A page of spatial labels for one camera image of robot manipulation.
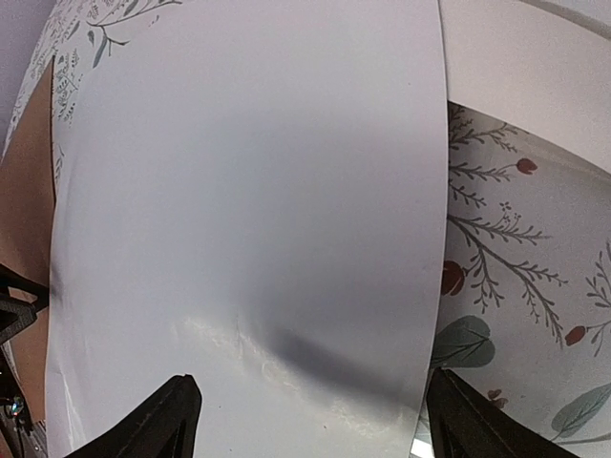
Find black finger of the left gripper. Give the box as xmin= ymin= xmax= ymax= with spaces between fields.
xmin=1 ymin=265 xmax=50 ymax=344

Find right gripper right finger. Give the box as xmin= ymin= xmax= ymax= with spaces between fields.
xmin=426 ymin=368 xmax=576 ymax=458

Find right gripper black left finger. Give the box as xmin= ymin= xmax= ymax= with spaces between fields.
xmin=70 ymin=375 xmax=201 ymax=458

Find white picture frame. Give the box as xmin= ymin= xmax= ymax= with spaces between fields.
xmin=432 ymin=1 xmax=610 ymax=457

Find brown cardboard backing board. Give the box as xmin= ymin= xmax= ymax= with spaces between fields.
xmin=1 ymin=64 xmax=54 ymax=422

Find landscape photo print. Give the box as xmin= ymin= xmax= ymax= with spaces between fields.
xmin=46 ymin=1 xmax=447 ymax=457

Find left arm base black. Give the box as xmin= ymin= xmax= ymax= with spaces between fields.
xmin=1 ymin=352 xmax=32 ymax=457

